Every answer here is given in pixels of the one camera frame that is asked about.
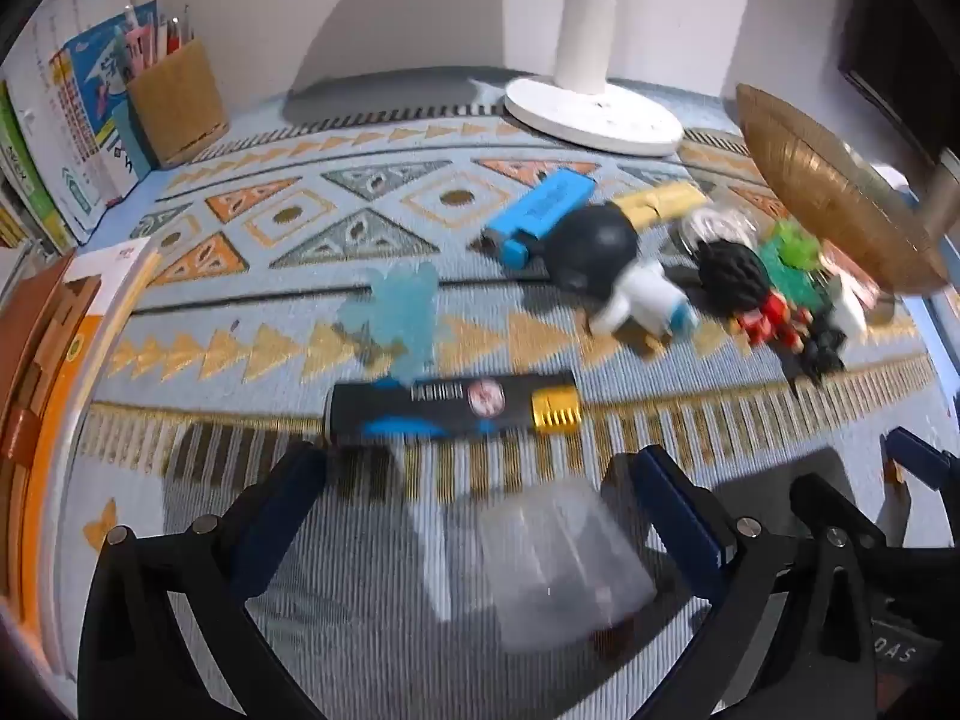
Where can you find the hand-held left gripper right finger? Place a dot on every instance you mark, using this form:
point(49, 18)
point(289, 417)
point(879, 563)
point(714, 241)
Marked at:
point(675, 517)

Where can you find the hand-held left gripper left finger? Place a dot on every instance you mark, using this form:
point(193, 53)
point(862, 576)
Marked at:
point(277, 532)

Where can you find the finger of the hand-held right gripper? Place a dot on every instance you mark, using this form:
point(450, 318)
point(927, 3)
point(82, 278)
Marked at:
point(832, 499)
point(919, 457)

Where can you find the clear plastic cup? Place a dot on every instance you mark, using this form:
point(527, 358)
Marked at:
point(555, 570)

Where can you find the black hair clipper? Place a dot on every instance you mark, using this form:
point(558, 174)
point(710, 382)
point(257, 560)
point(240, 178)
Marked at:
point(420, 405)

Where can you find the bright green toy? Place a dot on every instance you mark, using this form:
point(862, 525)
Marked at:
point(791, 255)

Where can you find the black-haired red figurine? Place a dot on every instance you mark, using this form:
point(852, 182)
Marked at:
point(731, 274)

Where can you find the translucent teal toy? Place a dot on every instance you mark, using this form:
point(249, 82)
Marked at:
point(401, 307)

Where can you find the dark-headed white figurine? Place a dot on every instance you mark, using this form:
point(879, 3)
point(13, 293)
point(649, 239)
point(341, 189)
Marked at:
point(592, 244)

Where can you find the clear round container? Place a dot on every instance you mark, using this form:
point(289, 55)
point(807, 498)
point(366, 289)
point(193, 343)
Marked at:
point(712, 225)

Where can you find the yellow rectangular bar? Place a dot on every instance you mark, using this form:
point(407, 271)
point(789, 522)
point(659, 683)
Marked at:
point(660, 202)

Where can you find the blue lighter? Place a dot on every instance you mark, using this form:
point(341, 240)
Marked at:
point(540, 210)

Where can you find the small black toy figure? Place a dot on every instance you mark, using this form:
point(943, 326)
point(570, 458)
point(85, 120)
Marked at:
point(821, 349)

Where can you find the patterned blue woven mat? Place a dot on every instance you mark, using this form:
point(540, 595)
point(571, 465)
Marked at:
point(262, 292)

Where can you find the orange and white box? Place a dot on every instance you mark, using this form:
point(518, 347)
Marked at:
point(67, 390)

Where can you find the grey cylindrical monitor stand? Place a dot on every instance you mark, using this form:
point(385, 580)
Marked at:
point(946, 195)

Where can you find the brown wooden block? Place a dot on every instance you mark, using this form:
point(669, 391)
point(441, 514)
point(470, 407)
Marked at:
point(30, 345)

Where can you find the white lamp base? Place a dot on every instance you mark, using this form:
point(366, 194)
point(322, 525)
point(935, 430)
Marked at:
point(592, 120)

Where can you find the black monitor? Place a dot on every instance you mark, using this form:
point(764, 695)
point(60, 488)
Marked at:
point(900, 30)

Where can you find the wooden pen holder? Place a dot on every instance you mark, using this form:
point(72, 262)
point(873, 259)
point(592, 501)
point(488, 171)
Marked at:
point(180, 105)

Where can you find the row of upright books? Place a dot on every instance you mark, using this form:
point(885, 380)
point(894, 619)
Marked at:
point(82, 112)

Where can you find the bundle of pens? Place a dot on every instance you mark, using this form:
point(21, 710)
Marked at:
point(161, 37)

